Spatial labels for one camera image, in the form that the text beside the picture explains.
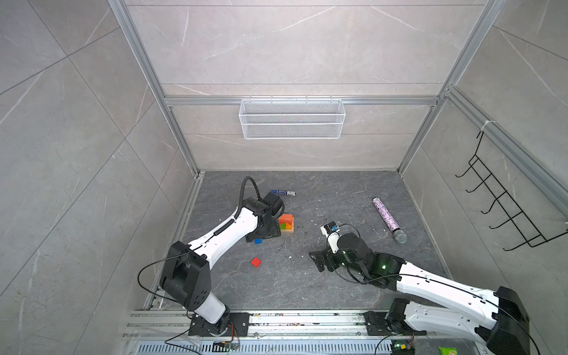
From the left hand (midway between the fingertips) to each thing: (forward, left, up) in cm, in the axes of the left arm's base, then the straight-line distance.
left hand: (267, 230), depth 84 cm
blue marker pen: (+25, -10, -10) cm, 29 cm away
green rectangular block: (+6, -6, -9) cm, 12 cm away
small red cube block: (-8, +5, -12) cm, 15 cm away
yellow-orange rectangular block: (+6, -9, -9) cm, 14 cm away
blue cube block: (0, +5, -10) cm, 11 cm away
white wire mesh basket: (+47, -10, +18) cm, 52 cm away
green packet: (-40, -57, -10) cm, 70 cm away
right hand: (-9, -19, +3) cm, 21 cm away
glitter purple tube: (0, -55, -8) cm, 56 cm away
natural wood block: (+5, -8, -10) cm, 14 cm away
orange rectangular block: (+9, -8, -6) cm, 13 cm away
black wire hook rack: (-7, -75, +21) cm, 79 cm away
